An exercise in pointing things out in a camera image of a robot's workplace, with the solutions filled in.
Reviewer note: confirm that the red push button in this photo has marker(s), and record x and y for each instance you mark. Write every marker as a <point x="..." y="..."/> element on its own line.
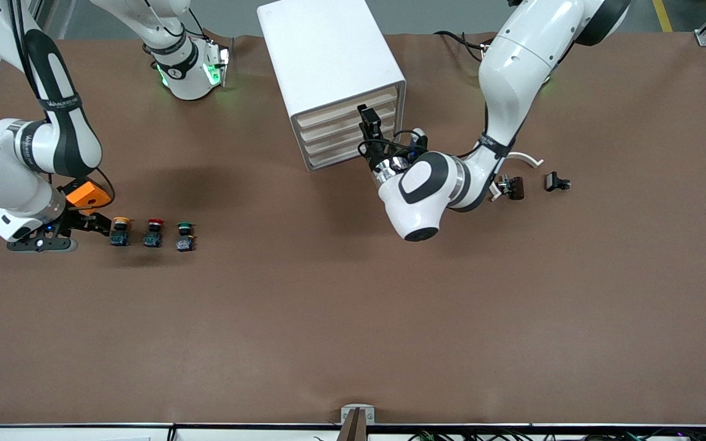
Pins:
<point x="153" y="233"/>

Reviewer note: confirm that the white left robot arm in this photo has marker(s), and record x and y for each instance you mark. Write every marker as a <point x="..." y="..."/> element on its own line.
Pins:
<point x="512" y="73"/>

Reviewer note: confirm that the brown cylinder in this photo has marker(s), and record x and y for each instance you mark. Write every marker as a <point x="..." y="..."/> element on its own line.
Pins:
<point x="517" y="188"/>

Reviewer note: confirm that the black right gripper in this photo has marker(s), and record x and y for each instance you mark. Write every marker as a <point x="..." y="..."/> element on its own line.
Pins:
<point x="75" y="216"/>

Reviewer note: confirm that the green push button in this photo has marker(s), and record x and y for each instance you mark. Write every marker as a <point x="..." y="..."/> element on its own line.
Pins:
<point x="185" y="237"/>

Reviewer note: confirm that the white semicircular pipe clamp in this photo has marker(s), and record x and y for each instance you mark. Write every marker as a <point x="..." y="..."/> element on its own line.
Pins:
<point x="527" y="158"/>

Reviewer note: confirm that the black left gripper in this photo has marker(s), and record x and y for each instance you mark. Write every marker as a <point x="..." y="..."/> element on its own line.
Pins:
<point x="375" y="155"/>

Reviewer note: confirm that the yellow push button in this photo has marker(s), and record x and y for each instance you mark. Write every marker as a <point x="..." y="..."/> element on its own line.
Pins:
<point x="121" y="231"/>

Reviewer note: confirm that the orange and black box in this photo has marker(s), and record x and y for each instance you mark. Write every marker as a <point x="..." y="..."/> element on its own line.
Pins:
<point x="86" y="197"/>

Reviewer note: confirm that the small black clip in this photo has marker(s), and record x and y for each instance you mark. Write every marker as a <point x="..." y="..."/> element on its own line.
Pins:
<point x="553" y="181"/>

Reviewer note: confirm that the grey metal bracket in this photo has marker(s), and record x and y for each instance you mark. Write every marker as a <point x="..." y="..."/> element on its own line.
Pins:
<point x="358" y="408"/>

